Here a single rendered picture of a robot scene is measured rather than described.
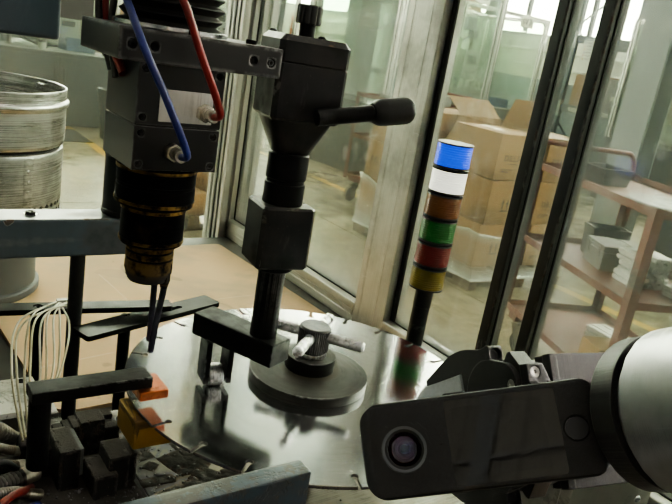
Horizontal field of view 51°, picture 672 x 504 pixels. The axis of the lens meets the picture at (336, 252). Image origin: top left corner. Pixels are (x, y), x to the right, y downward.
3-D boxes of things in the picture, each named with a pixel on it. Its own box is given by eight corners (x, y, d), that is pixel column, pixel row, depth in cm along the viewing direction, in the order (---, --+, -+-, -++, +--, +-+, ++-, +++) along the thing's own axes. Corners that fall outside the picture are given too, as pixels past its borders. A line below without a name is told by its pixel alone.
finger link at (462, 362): (453, 431, 46) (541, 424, 38) (430, 433, 45) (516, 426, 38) (445, 359, 47) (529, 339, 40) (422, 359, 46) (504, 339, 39)
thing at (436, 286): (426, 279, 95) (431, 258, 94) (449, 291, 91) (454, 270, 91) (401, 281, 92) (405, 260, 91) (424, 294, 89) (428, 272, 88)
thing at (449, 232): (436, 234, 93) (441, 212, 92) (460, 245, 90) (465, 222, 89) (410, 235, 90) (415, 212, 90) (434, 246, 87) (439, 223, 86)
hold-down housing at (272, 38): (292, 259, 59) (331, 9, 53) (315, 278, 56) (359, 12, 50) (230, 257, 57) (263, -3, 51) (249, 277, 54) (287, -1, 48)
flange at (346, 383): (388, 399, 64) (393, 375, 64) (280, 415, 59) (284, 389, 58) (329, 347, 73) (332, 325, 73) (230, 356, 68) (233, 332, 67)
